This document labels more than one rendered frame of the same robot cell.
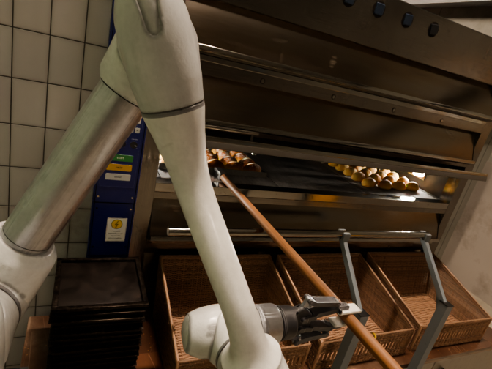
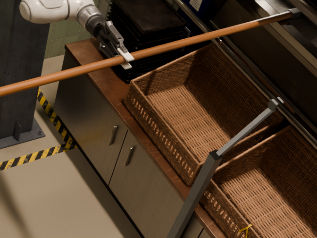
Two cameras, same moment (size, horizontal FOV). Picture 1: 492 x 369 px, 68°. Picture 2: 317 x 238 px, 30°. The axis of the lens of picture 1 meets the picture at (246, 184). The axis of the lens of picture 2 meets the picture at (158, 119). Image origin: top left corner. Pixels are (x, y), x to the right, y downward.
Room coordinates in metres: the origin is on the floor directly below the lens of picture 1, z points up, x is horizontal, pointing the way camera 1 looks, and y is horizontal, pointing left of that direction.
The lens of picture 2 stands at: (0.30, -1.92, 2.54)
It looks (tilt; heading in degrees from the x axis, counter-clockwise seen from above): 43 degrees down; 67
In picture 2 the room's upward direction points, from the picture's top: 21 degrees clockwise
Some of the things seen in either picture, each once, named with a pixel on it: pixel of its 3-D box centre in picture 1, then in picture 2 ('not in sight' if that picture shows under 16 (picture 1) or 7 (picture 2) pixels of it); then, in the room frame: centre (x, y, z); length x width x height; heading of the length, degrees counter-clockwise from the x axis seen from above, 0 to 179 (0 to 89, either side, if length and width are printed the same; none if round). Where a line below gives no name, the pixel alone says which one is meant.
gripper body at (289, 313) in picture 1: (292, 321); (101, 30); (0.71, -0.18, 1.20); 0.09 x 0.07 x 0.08; 118
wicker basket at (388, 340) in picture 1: (339, 302); (284, 205); (1.56, -0.59, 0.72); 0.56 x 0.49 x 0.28; 118
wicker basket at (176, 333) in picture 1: (228, 312); (201, 110); (1.29, -0.06, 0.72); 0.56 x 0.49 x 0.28; 117
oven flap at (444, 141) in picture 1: (355, 126); not in sight; (1.79, -0.44, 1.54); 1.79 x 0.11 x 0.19; 117
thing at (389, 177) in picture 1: (364, 169); not in sight; (2.45, -0.75, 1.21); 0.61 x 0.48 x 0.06; 27
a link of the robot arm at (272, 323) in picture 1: (264, 324); (91, 19); (0.67, -0.11, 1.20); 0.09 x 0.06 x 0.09; 28
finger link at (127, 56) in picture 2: (346, 309); (125, 54); (0.78, -0.32, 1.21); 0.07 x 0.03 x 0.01; 118
